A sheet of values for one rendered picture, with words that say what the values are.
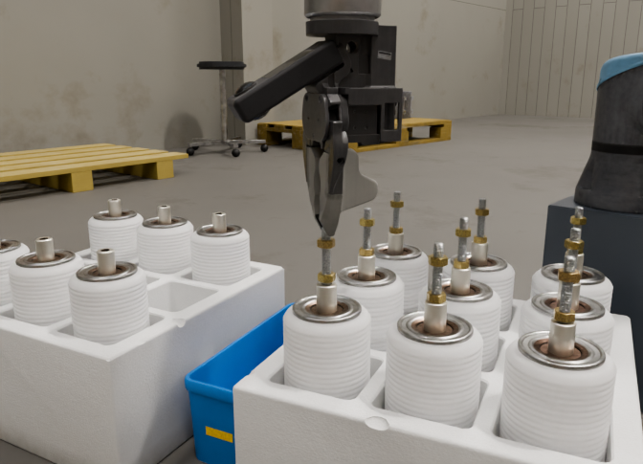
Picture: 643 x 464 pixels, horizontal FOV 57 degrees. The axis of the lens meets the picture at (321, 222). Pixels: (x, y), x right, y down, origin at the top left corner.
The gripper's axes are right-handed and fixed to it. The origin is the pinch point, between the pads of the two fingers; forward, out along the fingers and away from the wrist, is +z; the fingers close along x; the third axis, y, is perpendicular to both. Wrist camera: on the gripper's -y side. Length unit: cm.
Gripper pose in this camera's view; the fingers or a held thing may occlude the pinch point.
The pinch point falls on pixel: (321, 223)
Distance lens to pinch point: 61.5
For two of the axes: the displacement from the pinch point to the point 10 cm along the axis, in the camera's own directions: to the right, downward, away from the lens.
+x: -3.4, -2.3, 9.1
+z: 0.0, 9.7, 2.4
